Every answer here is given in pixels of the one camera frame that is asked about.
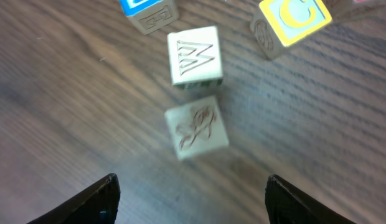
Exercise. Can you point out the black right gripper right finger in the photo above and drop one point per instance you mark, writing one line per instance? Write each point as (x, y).
(287, 204)

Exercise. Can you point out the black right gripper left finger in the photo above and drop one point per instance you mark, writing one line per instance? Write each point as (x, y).
(97, 204)

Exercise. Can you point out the wooden block with fish drawing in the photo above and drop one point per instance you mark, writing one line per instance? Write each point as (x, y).
(196, 127)

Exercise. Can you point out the wooden block with M outline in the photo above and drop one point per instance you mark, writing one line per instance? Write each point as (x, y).
(195, 58)

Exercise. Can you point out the blue faced wooden letter block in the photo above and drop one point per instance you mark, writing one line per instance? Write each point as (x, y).
(150, 15)

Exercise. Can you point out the yellow C wooden block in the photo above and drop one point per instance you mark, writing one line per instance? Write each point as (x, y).
(279, 25)

